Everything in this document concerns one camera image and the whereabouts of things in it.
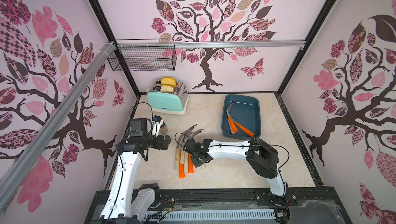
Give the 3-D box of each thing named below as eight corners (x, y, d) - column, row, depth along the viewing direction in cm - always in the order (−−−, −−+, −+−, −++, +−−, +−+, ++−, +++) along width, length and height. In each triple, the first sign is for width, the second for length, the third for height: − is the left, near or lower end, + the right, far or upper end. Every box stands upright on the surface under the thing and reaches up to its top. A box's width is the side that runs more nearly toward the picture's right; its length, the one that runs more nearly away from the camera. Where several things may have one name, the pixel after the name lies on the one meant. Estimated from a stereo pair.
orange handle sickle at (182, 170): (179, 178, 82) (179, 176, 80) (179, 164, 87) (179, 163, 85) (185, 177, 82) (184, 176, 80) (185, 164, 87) (184, 162, 85)
